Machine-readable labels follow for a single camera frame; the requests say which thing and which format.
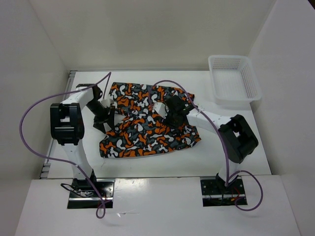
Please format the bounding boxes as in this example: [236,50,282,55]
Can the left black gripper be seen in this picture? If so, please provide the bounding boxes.
[85,99,115,134]

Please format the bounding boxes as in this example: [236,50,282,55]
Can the orange camouflage shorts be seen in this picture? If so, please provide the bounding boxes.
[99,82,201,158]

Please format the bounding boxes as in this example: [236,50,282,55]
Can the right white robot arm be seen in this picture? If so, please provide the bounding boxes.
[154,95,258,193]

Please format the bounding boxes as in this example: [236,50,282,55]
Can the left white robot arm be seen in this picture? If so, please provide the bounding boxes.
[50,84,115,197]

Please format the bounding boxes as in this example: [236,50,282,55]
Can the white plastic basket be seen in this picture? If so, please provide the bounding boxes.
[208,55,262,107]

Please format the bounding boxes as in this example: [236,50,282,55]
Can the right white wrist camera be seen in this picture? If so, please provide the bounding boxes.
[153,102,168,118]

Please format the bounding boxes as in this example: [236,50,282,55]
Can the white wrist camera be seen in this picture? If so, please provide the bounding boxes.
[153,102,168,118]
[100,98,114,108]

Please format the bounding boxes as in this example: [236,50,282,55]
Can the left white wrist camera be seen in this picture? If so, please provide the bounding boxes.
[100,98,114,108]

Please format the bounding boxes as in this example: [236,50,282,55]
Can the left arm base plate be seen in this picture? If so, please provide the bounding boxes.
[61,179,115,209]

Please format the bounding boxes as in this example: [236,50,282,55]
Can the aluminium rail frame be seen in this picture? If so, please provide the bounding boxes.
[40,70,77,179]

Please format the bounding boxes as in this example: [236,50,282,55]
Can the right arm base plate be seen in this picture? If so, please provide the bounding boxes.
[200,177,248,207]

